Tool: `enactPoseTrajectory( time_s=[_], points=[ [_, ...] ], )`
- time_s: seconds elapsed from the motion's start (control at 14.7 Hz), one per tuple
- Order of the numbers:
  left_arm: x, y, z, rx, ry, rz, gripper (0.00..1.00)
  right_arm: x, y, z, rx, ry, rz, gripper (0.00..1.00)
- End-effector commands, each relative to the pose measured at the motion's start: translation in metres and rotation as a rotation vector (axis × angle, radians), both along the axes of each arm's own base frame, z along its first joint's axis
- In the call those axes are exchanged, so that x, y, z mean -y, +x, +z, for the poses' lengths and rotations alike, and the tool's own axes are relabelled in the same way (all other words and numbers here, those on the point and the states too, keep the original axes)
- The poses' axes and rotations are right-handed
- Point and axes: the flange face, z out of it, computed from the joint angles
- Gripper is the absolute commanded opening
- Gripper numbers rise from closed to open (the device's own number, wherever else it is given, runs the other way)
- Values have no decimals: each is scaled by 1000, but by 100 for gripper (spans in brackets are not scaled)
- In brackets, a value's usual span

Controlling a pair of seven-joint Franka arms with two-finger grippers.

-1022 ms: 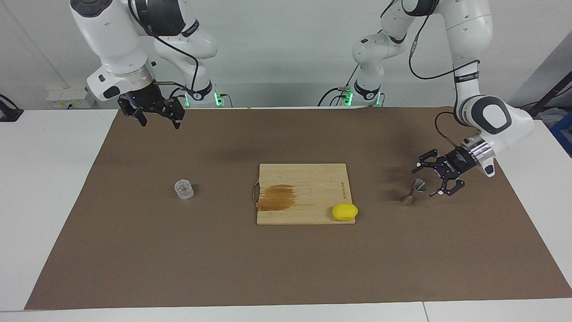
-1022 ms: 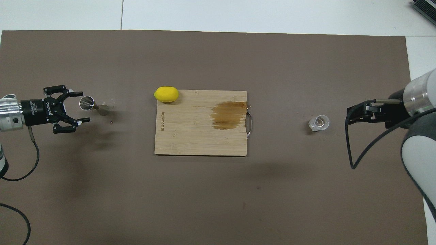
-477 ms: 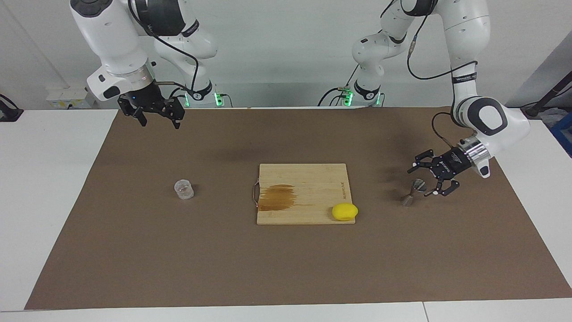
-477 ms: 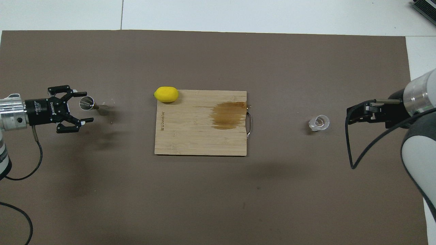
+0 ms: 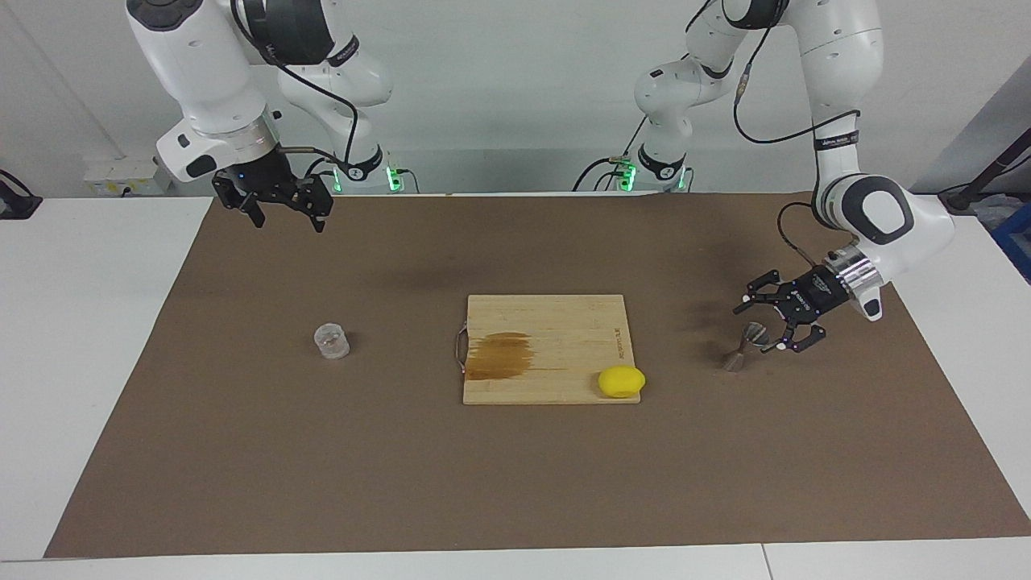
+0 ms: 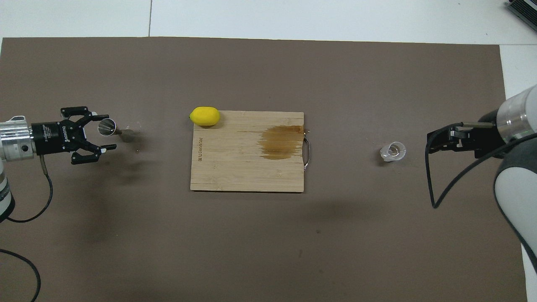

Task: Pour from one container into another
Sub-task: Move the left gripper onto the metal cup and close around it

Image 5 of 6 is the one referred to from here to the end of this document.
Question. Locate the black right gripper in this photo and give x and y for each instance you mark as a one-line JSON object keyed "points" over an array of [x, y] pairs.
{"points": [[266, 177]]}

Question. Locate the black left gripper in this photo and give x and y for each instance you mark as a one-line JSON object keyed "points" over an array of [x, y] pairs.
{"points": [[817, 296]]}

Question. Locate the steel jigger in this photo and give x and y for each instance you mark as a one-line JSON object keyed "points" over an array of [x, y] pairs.
{"points": [[753, 334]]}

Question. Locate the clear glass cup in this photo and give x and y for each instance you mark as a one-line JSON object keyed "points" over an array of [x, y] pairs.
{"points": [[332, 342]]}

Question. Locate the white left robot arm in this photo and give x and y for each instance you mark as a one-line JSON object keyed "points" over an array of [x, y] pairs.
{"points": [[838, 64]]}

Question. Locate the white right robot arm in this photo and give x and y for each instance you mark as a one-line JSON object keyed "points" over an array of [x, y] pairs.
{"points": [[201, 64]]}

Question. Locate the yellow lemon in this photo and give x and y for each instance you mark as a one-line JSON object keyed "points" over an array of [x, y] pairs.
{"points": [[620, 382]]}

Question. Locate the black tripod stand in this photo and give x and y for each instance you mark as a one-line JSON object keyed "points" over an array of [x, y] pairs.
{"points": [[966, 197]]}

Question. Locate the wooden cutting board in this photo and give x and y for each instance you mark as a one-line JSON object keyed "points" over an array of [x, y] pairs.
{"points": [[564, 322]]}

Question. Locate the clear plastic bag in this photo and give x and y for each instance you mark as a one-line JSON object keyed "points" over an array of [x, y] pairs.
{"points": [[992, 211]]}

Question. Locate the blue plastic box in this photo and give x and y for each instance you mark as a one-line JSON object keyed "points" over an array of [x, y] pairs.
{"points": [[1016, 238]]}

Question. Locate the brown table mat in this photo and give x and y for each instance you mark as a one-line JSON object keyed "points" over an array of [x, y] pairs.
{"points": [[322, 451]]}

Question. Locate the black clamp stand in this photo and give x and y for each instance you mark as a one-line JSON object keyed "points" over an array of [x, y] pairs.
{"points": [[18, 205]]}

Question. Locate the white wall socket box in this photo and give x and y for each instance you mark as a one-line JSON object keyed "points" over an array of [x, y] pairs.
{"points": [[121, 173]]}

